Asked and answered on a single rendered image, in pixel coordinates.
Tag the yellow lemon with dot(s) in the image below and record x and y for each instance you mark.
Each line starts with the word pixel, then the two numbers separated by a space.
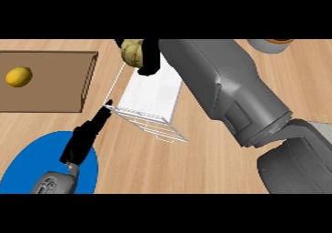
pixel 18 76

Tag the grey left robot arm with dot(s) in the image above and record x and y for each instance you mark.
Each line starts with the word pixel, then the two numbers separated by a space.
pixel 53 183

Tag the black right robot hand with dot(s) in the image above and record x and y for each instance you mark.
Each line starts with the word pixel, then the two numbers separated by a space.
pixel 149 57

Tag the grey bowl with orange rim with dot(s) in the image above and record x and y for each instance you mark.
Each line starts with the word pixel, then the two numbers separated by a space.
pixel 269 47

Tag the brown wooden tray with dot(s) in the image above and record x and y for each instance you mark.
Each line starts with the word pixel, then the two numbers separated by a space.
pixel 52 88

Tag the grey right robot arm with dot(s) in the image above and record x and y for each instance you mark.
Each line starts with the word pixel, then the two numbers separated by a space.
pixel 226 85

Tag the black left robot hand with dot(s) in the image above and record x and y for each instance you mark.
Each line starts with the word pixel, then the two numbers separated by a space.
pixel 83 139

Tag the blue round placemat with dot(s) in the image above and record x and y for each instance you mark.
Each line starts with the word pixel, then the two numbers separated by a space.
pixel 33 164

